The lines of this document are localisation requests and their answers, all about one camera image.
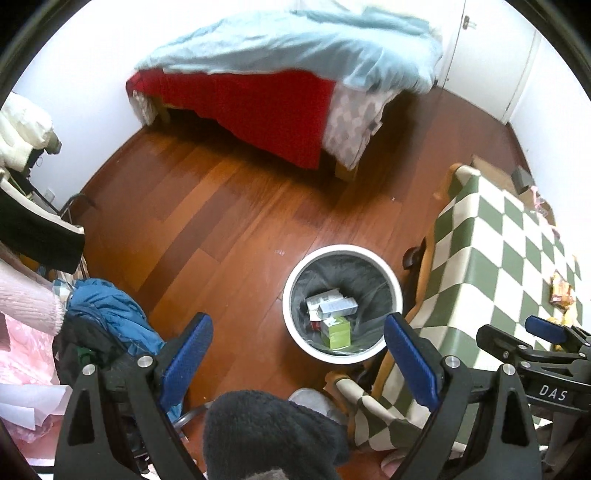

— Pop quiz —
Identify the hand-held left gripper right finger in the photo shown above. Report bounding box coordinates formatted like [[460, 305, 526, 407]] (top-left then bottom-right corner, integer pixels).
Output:
[[384, 313, 543, 480]]

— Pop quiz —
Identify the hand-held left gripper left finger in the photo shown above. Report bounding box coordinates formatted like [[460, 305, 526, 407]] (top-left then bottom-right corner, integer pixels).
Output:
[[54, 313, 215, 480]]

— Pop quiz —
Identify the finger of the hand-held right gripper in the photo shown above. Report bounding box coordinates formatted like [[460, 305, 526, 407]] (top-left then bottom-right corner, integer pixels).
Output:
[[525, 315, 591, 357], [475, 324, 546, 370]]

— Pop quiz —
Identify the orange snack packet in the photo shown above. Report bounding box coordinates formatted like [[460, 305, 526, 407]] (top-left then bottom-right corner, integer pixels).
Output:
[[549, 271, 576, 308]]

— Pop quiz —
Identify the white round trash bin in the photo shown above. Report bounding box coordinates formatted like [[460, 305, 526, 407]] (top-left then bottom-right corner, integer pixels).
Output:
[[283, 244, 404, 365]]

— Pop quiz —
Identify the yellow wrapper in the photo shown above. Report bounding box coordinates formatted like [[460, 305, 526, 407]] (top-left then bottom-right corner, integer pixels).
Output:
[[547, 307, 581, 344]]

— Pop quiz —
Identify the green carton box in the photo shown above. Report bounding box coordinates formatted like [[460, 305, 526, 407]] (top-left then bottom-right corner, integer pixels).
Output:
[[322, 318, 352, 349]]

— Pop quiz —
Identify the green white checkered tablecloth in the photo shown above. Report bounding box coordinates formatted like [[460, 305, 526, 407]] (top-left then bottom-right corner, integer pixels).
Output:
[[332, 173, 587, 455]]

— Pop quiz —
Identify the blue garment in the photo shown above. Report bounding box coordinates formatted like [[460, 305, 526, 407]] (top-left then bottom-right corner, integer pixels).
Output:
[[65, 277, 186, 423]]

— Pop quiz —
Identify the white carton box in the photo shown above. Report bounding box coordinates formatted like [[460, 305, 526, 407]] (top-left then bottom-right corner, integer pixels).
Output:
[[318, 295, 360, 319]]

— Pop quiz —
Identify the dark crumpled garment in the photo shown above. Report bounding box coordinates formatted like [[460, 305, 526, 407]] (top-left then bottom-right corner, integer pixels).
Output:
[[53, 314, 139, 370]]

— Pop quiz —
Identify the light grey slipper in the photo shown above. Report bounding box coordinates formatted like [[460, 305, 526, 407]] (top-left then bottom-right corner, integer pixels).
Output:
[[288, 388, 348, 426]]

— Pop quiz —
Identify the dark fuzzy slipper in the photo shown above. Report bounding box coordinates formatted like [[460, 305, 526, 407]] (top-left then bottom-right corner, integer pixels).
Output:
[[203, 390, 352, 480]]

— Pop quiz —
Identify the small white striped box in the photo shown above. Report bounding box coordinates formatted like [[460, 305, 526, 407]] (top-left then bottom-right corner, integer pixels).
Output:
[[305, 290, 341, 319]]

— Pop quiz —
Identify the grey plastic bin liner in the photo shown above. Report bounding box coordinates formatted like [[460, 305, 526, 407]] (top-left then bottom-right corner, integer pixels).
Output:
[[293, 258, 393, 356]]

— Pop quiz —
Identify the wooden table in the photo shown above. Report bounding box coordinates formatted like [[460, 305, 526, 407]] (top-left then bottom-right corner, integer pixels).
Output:
[[369, 164, 483, 402]]

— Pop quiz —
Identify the small grey box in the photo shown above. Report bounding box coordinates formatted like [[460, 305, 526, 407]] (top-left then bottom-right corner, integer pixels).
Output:
[[512, 166, 536, 195]]

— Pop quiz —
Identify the pink printed cloth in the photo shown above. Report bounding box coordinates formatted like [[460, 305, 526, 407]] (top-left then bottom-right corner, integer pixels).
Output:
[[0, 314, 70, 457]]

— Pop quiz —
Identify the white paper sheet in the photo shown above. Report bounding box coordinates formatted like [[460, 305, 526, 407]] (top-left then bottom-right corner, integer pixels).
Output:
[[0, 383, 73, 432]]

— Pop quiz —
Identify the pink fuzzy cloth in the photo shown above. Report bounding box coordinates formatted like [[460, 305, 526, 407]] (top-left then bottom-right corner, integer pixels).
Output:
[[0, 257, 65, 337]]

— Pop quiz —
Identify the black garment with white trim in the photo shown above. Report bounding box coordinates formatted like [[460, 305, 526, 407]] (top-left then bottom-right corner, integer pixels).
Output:
[[0, 187, 86, 274]]

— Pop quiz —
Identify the grey hexagon patterned cloth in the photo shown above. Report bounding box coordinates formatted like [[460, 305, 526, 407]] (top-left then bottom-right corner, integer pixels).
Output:
[[321, 85, 399, 169]]

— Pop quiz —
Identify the red bed sheet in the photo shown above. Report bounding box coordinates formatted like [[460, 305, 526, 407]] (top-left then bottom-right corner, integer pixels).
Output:
[[126, 69, 343, 171]]

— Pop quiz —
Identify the white door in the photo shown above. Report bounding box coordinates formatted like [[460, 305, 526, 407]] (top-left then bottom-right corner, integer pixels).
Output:
[[443, 0, 542, 121]]

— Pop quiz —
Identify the white puffy jacket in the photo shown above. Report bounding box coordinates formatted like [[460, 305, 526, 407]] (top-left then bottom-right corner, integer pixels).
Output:
[[0, 92, 54, 169]]

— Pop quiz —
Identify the light blue blanket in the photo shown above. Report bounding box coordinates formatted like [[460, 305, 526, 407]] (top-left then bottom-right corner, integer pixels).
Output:
[[134, 0, 445, 94]]

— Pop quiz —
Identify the metal chair base ring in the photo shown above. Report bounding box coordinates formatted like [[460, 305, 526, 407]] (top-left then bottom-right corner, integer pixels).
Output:
[[175, 403, 218, 431]]

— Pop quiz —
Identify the metal rack frame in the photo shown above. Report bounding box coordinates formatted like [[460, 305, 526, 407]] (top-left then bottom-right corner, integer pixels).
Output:
[[58, 193, 96, 219]]

